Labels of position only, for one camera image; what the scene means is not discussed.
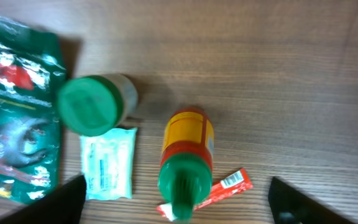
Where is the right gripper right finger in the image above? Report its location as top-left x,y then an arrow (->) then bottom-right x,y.
267,176 -> 354,224

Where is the red snack packet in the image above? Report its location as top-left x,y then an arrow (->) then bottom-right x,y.
156,168 -> 253,222

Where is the green lid small jar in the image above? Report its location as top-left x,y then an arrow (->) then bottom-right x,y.
56,74 -> 139,137

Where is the red sauce bottle green cap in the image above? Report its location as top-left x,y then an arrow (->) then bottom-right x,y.
158,106 -> 214,222

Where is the light green wipes pack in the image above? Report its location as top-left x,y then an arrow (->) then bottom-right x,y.
80,128 -> 137,200

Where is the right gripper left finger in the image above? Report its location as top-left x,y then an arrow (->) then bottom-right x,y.
0,175 -> 86,224

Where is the green 3M glove packet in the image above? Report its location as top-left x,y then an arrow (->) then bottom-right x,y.
0,16 -> 66,203

